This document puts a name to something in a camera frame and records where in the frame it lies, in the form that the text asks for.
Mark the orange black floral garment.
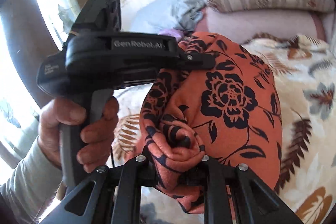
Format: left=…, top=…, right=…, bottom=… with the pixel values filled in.
left=136, top=32, right=282, bottom=214

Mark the person left forearm grey sleeve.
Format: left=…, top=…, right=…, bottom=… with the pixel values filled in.
left=1, top=140, right=62, bottom=223

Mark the person left hand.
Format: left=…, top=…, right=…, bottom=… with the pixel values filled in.
left=37, top=95, right=120, bottom=174

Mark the purple floral cloth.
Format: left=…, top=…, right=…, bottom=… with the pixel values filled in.
left=158, top=29, right=185, bottom=42

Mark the grey blue pillow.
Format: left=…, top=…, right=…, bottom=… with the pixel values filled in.
left=129, top=0, right=206, bottom=34

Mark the pink mauve large pillow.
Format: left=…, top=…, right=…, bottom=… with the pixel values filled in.
left=195, top=7, right=326, bottom=44

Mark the cream leaf pattern blanket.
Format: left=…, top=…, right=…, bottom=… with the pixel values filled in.
left=112, top=35, right=335, bottom=223

